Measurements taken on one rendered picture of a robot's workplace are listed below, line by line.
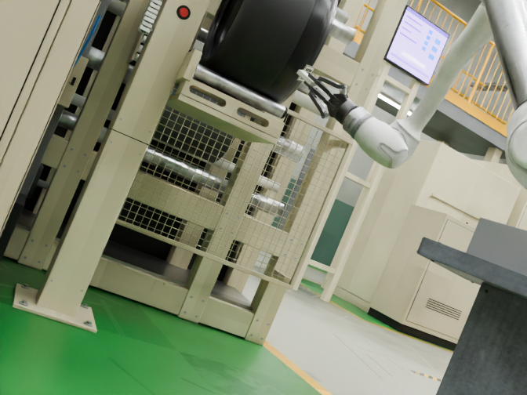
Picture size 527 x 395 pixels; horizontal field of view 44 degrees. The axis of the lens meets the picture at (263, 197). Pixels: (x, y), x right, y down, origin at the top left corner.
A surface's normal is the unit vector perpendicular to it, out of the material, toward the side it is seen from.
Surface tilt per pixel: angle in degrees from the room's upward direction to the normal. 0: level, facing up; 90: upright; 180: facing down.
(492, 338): 90
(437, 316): 90
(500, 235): 90
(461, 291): 90
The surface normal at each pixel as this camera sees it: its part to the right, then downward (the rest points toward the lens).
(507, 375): -0.48, -0.22
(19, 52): 0.32, 0.11
